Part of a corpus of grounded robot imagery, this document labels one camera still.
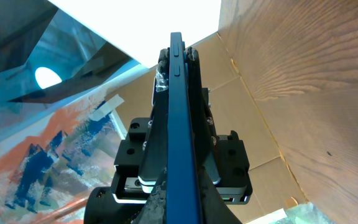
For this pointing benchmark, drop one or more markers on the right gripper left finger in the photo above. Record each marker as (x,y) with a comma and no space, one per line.
(154,210)

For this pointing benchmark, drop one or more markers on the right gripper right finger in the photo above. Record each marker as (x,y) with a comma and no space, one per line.
(213,207)

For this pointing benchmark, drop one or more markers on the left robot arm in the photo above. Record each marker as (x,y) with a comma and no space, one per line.
(123,200)

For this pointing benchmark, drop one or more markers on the blue Galaxy smartphone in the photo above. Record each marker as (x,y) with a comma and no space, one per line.
(183,198)

